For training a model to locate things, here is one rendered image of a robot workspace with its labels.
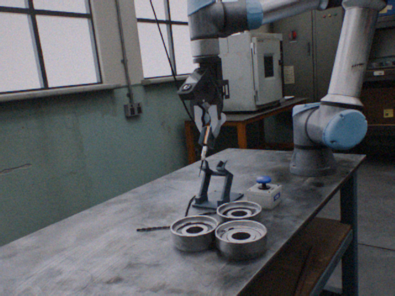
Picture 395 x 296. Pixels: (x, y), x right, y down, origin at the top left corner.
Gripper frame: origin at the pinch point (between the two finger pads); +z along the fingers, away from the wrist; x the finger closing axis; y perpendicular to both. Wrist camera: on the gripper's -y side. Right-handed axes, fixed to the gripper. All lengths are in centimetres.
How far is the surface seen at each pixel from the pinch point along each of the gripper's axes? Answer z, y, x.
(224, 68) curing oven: -17, 193, 99
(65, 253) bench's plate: 20.0, -37.7, 16.5
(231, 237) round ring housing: 17.1, -22.1, -17.2
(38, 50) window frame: -38, 56, 150
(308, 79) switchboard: 6, 363, 79
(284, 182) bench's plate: 19.9, 22.7, -12.0
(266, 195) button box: 15.9, 0.6, -15.6
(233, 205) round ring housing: 16.6, -6.9, -9.8
